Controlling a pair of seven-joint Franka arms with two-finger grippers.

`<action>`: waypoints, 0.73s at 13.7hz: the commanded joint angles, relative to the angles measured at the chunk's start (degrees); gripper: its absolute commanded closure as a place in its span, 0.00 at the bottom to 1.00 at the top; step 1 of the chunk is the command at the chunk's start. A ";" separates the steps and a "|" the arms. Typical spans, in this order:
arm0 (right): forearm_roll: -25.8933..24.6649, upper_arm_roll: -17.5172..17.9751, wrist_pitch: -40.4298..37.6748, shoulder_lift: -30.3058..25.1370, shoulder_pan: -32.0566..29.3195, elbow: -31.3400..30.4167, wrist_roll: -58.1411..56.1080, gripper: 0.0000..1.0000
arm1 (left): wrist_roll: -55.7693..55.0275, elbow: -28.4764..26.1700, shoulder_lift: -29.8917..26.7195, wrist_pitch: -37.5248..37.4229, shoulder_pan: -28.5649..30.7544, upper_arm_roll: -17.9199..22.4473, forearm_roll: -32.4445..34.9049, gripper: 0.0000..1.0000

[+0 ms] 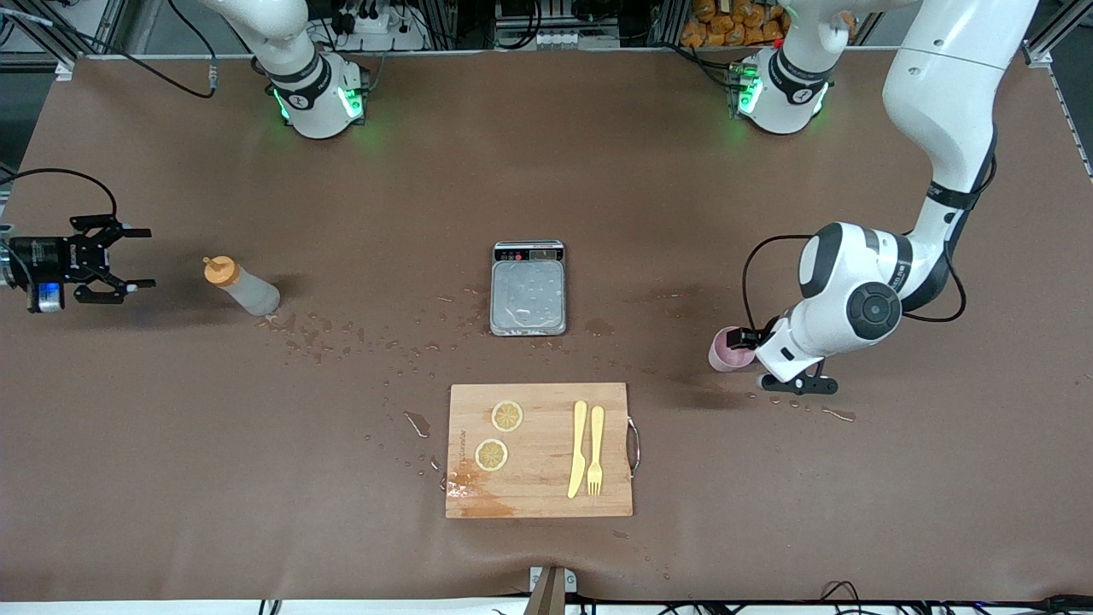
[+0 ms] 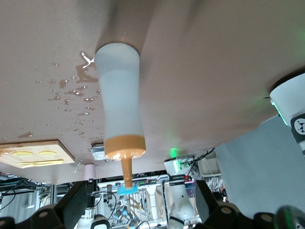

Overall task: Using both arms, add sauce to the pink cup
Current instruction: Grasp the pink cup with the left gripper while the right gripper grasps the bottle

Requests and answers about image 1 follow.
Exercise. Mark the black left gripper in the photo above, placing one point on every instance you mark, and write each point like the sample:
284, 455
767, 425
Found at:
755, 336

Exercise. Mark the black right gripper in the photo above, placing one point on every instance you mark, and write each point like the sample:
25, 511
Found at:
58, 256

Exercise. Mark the pink plastic cup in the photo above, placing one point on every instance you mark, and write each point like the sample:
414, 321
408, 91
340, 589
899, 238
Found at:
721, 357

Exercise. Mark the translucent squeeze bottle orange cap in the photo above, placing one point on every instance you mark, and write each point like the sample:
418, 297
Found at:
248, 290

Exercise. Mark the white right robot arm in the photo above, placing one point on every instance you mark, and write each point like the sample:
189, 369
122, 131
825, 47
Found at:
316, 111

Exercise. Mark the yellow plastic fork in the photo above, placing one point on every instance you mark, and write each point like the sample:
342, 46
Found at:
596, 436

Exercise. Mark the yellow plastic knife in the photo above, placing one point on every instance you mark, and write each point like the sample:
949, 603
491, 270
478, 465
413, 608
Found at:
579, 444

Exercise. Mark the silver digital kitchen scale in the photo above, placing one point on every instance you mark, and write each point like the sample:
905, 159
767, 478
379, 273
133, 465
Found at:
528, 295

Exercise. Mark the dried lemon slice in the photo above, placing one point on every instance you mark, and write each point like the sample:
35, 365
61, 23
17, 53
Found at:
491, 454
507, 416

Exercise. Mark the wooden cutting board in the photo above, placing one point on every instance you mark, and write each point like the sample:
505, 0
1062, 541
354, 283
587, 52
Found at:
538, 487

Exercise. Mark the brown table cover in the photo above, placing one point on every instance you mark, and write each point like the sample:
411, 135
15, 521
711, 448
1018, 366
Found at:
341, 512

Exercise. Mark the long white power strip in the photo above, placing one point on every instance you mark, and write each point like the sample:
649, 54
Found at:
555, 38

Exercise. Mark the white power strip with plugs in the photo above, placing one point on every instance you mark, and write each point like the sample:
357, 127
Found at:
376, 24

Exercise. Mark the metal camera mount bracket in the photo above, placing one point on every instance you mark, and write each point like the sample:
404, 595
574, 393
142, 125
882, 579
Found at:
552, 585

